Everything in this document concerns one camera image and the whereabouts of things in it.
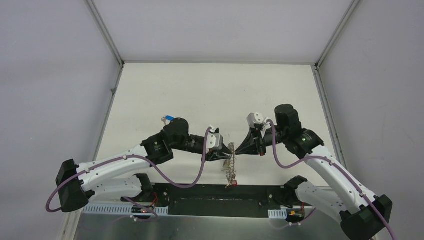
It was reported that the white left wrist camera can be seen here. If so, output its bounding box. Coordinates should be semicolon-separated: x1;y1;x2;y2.
206;131;224;151

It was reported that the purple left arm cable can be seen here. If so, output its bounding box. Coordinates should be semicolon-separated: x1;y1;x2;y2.
45;126;214;221

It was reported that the left white cable duct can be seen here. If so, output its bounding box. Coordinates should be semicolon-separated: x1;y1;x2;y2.
82;203;169;216

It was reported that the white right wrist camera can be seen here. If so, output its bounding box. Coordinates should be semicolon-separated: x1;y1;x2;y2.
246;112;266;128

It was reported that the white cable duct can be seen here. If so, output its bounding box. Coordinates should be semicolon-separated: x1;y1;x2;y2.
82;203;169;216
267;208;288;220

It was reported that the black mounting base plate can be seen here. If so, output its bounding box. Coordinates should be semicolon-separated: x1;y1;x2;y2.
122;183;317;219

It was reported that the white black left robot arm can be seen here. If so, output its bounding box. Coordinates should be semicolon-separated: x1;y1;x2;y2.
46;115;232;213

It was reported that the right white cable duct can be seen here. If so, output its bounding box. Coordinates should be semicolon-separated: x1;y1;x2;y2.
267;208;288;220

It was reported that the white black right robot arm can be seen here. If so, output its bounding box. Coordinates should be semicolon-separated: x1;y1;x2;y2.
235;104;397;240

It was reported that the blue tag key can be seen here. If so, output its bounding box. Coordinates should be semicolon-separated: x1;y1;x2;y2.
161;115;175;125

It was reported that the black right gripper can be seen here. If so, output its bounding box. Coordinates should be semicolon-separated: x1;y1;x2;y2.
234;126;288;157

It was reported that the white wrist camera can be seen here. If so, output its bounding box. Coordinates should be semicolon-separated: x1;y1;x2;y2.
246;112;266;128
206;131;224;151

